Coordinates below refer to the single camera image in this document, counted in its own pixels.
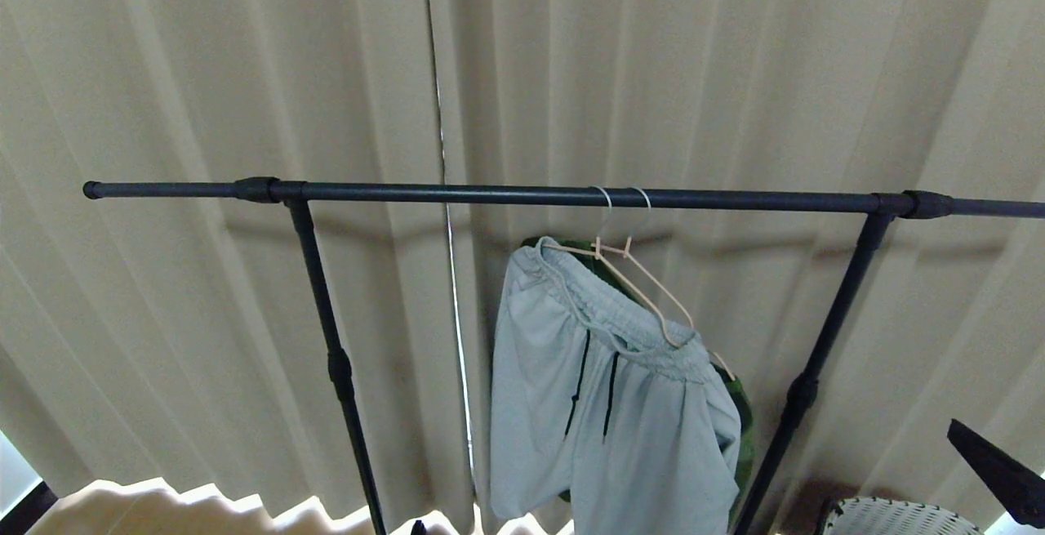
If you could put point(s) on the pink clothes hanger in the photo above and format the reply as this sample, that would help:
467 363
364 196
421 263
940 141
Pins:
598 251
627 251

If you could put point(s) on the black clothes rack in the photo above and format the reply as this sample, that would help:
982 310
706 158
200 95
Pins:
490 194

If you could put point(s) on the green long-sleeved shirt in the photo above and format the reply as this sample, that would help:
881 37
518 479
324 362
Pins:
739 429

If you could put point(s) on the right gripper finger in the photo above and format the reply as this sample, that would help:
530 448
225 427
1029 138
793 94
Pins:
1008 478

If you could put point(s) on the white laundry basket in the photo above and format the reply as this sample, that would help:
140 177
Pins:
890 519

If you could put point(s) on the beige curtain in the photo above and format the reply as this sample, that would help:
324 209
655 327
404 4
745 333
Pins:
204 69

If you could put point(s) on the pale grey shorts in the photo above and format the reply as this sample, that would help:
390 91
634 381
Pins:
637 437

